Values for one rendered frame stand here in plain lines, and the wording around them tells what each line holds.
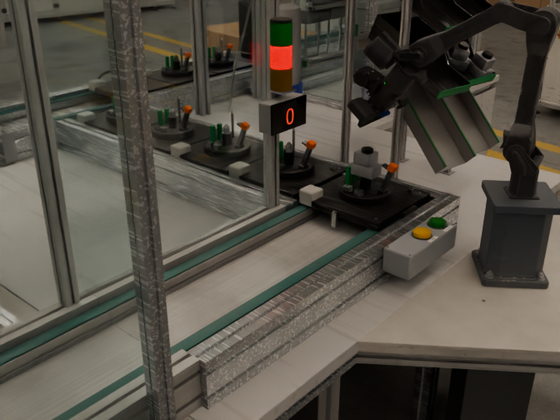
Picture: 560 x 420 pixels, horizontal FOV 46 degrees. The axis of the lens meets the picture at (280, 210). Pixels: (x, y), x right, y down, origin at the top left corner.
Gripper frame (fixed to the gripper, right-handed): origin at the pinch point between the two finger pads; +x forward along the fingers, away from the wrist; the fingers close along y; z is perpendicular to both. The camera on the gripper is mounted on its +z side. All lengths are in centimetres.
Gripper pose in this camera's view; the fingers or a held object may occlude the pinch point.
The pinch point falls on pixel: (367, 117)
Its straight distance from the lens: 162.6
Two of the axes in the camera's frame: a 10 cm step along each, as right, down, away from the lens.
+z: -6.1, -7.7, 2.0
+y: -6.5, 3.4, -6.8
